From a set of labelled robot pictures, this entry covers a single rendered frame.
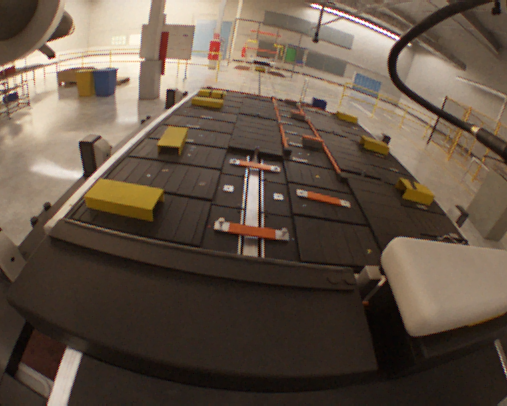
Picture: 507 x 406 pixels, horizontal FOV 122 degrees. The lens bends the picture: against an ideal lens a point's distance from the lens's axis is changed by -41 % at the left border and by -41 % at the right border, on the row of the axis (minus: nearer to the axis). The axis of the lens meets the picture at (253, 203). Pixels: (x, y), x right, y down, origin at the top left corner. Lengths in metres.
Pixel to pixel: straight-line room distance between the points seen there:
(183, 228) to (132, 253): 0.19
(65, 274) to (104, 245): 0.06
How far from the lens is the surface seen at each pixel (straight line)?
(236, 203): 0.55
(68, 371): 0.38
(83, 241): 0.32
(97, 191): 0.53
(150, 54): 5.66
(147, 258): 0.28
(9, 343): 0.61
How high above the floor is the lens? 1.32
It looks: 36 degrees down
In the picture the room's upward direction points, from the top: 13 degrees clockwise
